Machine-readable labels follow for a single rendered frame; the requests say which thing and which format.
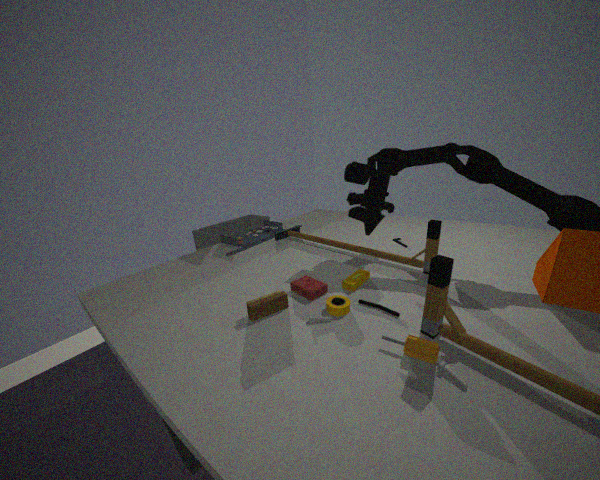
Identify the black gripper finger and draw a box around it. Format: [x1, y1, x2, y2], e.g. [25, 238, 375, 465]
[364, 217, 379, 236]
[371, 214, 385, 232]

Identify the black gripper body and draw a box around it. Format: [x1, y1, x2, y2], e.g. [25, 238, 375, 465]
[349, 186, 395, 222]

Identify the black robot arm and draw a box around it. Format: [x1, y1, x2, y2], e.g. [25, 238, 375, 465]
[344, 142, 600, 232]

